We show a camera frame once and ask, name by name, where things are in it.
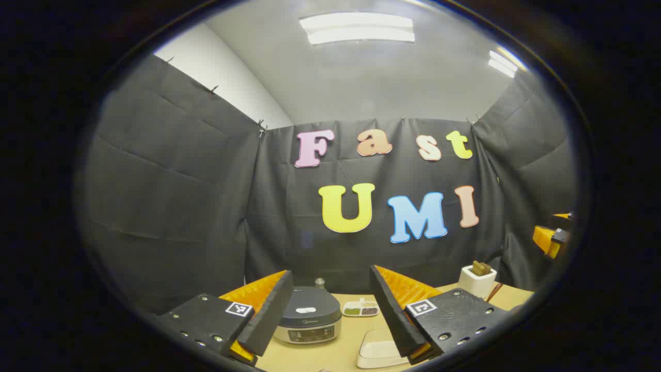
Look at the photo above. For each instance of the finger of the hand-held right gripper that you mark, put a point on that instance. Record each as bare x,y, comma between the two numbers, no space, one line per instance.
545,240

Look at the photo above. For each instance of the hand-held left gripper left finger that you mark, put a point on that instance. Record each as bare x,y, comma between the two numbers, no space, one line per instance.
268,315

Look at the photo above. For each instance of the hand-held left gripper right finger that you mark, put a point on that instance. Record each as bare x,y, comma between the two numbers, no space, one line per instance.
392,315

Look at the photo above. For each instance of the grey rice cooker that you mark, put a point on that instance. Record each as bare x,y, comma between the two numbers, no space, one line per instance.
310,315

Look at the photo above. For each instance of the brown wooden spoon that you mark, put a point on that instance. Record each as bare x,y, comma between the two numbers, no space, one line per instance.
494,292

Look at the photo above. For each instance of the white divided grain dish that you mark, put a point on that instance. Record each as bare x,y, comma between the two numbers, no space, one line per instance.
360,310

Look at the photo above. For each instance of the brown toast slice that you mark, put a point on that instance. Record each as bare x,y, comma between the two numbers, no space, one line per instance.
481,268

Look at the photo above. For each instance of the white toaster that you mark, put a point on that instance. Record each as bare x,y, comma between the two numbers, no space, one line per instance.
476,283

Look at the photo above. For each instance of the black backdrop cloth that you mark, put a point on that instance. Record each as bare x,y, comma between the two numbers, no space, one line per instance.
181,206

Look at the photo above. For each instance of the small ceiling light panel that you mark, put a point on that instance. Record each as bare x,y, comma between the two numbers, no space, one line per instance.
502,64

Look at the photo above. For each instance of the large ceiling light panel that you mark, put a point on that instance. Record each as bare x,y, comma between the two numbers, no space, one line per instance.
356,28

